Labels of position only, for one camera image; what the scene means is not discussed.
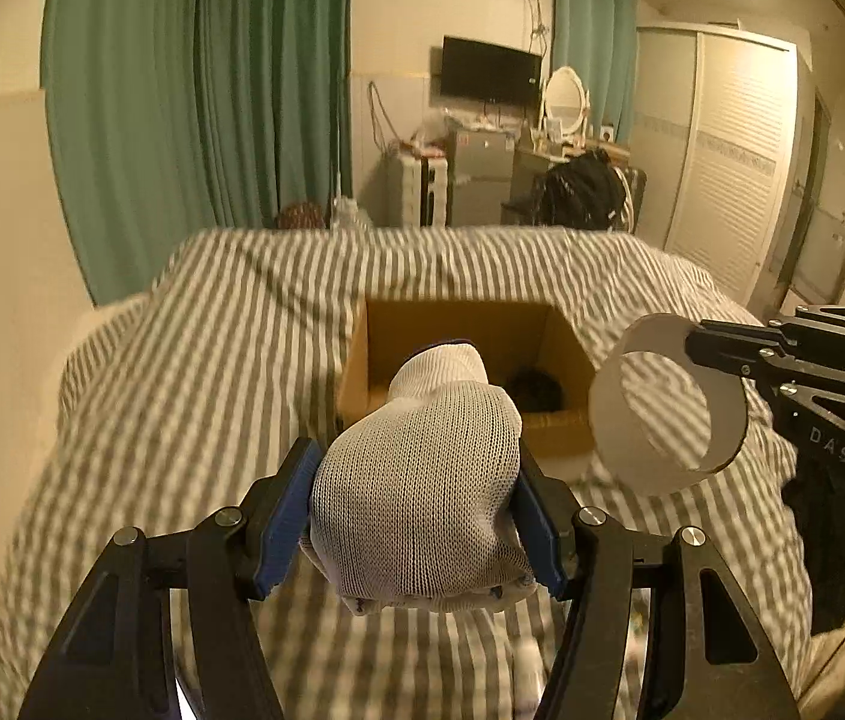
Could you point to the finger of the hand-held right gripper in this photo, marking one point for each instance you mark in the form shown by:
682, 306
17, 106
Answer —
782, 379
737, 336

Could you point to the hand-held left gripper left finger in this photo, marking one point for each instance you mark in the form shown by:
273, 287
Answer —
293, 511

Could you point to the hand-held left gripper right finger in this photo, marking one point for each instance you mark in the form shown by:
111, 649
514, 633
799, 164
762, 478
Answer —
540, 532

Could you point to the white knit glove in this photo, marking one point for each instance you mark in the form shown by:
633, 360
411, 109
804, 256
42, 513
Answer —
422, 480

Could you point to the brown cardboard box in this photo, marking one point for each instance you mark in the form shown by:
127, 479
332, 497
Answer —
554, 360

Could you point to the person's right forearm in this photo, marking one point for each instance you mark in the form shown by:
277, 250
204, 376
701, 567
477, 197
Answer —
827, 547

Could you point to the dark object in box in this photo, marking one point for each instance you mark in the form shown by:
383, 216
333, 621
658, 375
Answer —
535, 388

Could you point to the white louvred wardrobe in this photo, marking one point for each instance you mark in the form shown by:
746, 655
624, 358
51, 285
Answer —
730, 157

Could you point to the grey striped bed sheet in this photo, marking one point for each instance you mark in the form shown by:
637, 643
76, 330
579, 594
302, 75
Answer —
190, 360

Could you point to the black backpack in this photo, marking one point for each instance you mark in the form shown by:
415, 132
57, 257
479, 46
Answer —
580, 191

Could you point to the dressing table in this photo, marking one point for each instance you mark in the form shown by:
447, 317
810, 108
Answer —
535, 169

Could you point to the brown woven basket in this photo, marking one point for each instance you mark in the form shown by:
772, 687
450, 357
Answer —
299, 215

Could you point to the white oval mirror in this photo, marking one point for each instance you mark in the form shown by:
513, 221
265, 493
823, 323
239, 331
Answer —
565, 94

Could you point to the grey mini fridge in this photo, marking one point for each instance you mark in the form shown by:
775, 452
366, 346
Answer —
479, 176

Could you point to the clear plastic bottle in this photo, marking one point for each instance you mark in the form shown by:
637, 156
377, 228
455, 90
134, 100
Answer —
347, 211

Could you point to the narrow green curtain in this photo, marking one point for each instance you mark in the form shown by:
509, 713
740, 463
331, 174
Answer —
595, 37

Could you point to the white drawer cabinet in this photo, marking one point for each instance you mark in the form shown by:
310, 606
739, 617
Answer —
416, 191

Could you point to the black flat television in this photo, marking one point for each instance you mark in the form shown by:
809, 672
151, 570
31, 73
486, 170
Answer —
490, 71

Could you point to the wide green curtain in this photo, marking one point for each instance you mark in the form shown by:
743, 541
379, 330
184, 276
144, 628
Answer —
190, 112

